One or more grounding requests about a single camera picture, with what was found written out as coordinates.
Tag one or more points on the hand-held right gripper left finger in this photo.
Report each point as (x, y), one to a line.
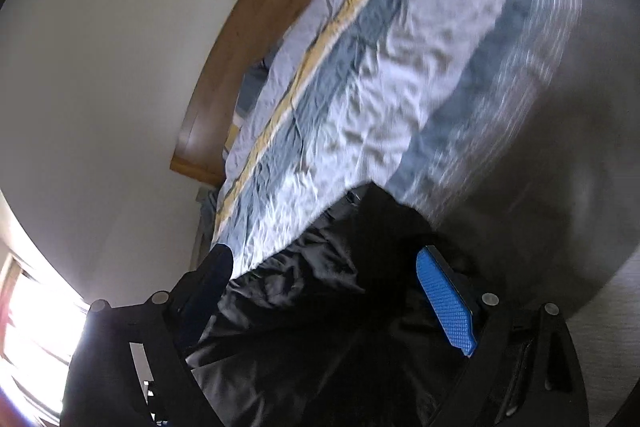
(207, 292)

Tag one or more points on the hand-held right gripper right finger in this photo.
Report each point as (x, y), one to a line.
(445, 302)

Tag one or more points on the black puffer jacket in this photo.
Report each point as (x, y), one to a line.
(325, 332)

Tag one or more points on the bright window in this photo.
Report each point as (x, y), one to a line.
(35, 332)

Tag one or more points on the blue grey pillow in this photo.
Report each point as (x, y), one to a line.
(252, 92)

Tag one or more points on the blue white patterned duvet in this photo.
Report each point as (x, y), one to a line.
(400, 57)

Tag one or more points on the wooden headboard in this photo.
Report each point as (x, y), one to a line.
(240, 32)

